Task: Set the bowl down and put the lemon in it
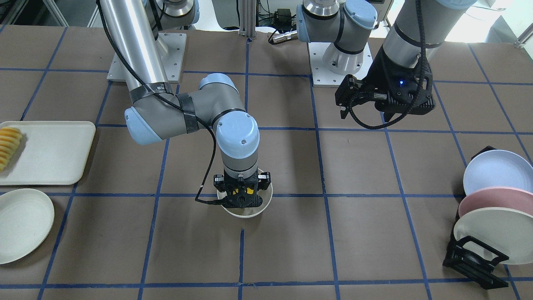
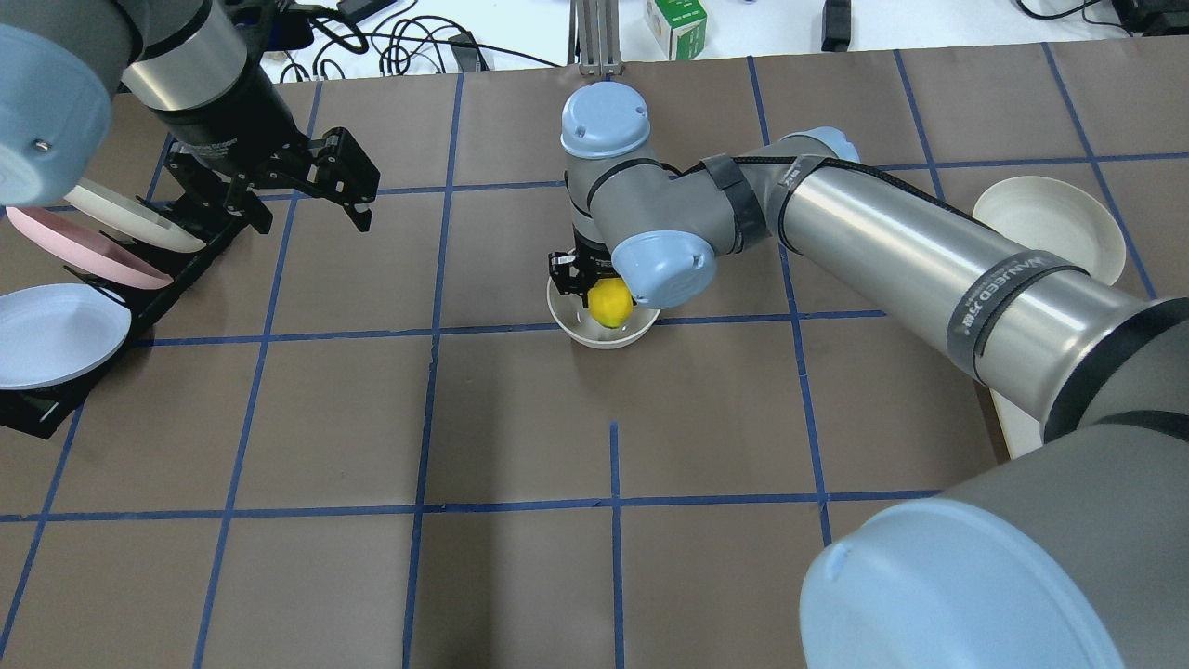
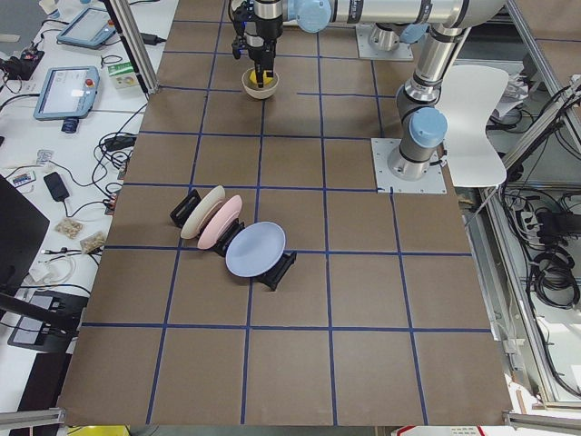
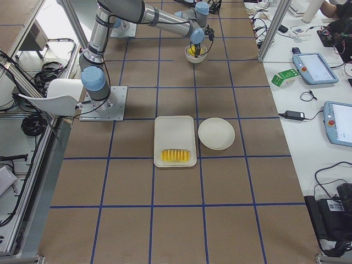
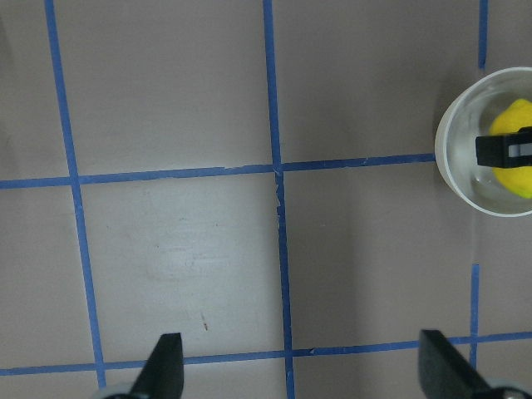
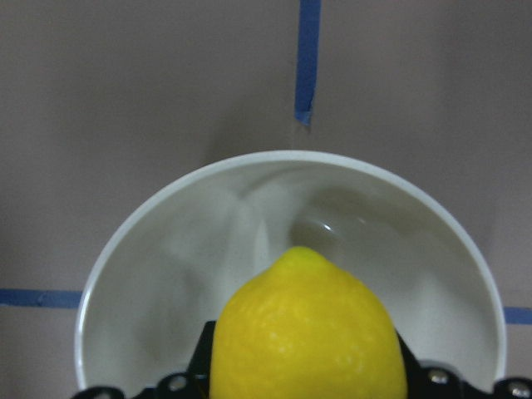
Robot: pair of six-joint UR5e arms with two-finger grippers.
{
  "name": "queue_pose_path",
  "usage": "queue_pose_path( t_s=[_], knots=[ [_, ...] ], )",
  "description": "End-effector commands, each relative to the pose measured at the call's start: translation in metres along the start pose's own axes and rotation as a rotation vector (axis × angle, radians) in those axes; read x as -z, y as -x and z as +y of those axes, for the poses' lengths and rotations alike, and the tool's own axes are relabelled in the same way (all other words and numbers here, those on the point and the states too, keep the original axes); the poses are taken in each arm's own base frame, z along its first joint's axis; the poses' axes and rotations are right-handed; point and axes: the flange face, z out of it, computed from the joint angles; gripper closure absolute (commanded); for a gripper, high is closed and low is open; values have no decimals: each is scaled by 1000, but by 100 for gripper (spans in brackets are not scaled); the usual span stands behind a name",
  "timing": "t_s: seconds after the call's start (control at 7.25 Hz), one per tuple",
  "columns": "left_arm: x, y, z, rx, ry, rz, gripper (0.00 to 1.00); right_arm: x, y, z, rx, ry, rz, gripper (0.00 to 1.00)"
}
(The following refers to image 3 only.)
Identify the black monitor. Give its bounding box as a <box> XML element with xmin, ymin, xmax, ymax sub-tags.
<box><xmin>0</xmin><ymin>177</ymin><xmax>50</xmax><ymax>296</ymax></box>

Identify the black smartphone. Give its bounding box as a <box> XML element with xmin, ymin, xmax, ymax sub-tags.
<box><xmin>44</xmin><ymin>172</ymin><xmax>70</xmax><ymax>202</ymax></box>

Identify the pink plate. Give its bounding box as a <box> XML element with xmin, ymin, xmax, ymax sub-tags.
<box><xmin>197</xmin><ymin>194</ymin><xmax>243</xmax><ymax>250</ymax></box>

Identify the black dish rack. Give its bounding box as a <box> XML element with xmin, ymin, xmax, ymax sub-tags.
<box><xmin>170</xmin><ymin>190</ymin><xmax>297</xmax><ymax>292</ymax></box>

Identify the blue teach pendant far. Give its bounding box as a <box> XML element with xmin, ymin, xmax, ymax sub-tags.
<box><xmin>56</xmin><ymin>7</ymin><xmax>116</xmax><ymax>49</ymax></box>

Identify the green white box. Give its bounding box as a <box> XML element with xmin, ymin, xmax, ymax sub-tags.
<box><xmin>107</xmin><ymin>62</ymin><xmax>139</xmax><ymax>89</ymax></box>

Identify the yellow lemon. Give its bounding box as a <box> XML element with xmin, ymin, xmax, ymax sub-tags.
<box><xmin>249</xmin><ymin>69</ymin><xmax>275</xmax><ymax>89</ymax></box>

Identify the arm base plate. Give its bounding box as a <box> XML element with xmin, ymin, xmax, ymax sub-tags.
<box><xmin>370</xmin><ymin>138</ymin><xmax>447</xmax><ymax>195</ymax></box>
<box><xmin>355</xmin><ymin>24</ymin><xmax>413</xmax><ymax>62</ymax></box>

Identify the cream plate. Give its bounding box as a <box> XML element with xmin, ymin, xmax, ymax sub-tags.
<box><xmin>181</xmin><ymin>185</ymin><xmax>225</xmax><ymax>240</ymax></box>

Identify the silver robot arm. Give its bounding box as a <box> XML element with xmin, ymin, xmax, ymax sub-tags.
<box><xmin>229</xmin><ymin>0</ymin><xmax>505</xmax><ymax>102</ymax></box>
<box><xmin>388</xmin><ymin>25</ymin><xmax>466</xmax><ymax>181</ymax></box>

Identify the aluminium frame post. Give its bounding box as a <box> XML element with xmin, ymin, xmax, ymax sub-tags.
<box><xmin>103</xmin><ymin>0</ymin><xmax>159</xmax><ymax>95</ymax></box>

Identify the white chair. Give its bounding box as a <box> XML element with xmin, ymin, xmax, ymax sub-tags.
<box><xmin>437</xmin><ymin>64</ymin><xmax>508</xmax><ymax>188</ymax></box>

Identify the blue plate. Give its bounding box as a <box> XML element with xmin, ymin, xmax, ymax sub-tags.
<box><xmin>225</xmin><ymin>222</ymin><xmax>286</xmax><ymax>278</ymax></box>

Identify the blue teach pendant near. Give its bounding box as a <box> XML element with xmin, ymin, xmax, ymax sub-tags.
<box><xmin>34</xmin><ymin>66</ymin><xmax>100</xmax><ymax>121</ymax></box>

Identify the black power adapter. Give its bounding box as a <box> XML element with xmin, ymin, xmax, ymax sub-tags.
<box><xmin>140</xmin><ymin>33</ymin><xmax>166</xmax><ymax>45</ymax></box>

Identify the white ceramic bowl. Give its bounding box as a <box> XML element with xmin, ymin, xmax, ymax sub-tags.
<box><xmin>241</xmin><ymin>68</ymin><xmax>279</xmax><ymax>100</ymax></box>

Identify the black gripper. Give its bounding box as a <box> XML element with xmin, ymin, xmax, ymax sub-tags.
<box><xmin>231</xmin><ymin>13</ymin><xmax>282</xmax><ymax>88</ymax></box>

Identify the blue teach pendant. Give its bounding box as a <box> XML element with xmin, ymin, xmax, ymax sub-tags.
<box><xmin>34</xmin><ymin>66</ymin><xmax>100</xmax><ymax>121</ymax></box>
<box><xmin>56</xmin><ymin>7</ymin><xmax>116</xmax><ymax>49</ymax></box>

